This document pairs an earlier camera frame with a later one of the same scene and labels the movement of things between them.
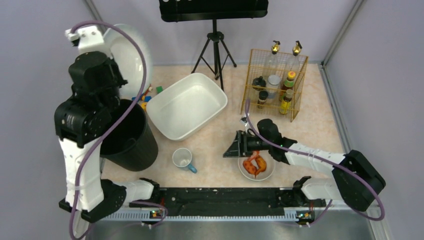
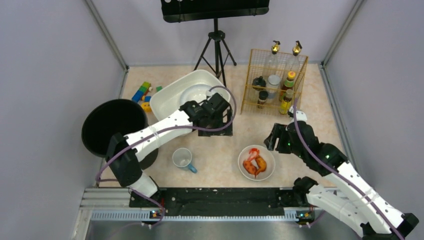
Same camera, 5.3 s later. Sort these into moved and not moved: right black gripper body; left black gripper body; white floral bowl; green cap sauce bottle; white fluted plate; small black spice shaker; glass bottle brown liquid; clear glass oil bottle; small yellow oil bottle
Moved: white fluted plate; right black gripper body; left black gripper body
Not moved: clear glass oil bottle; white floral bowl; small black spice shaker; glass bottle brown liquid; green cap sauce bottle; small yellow oil bottle
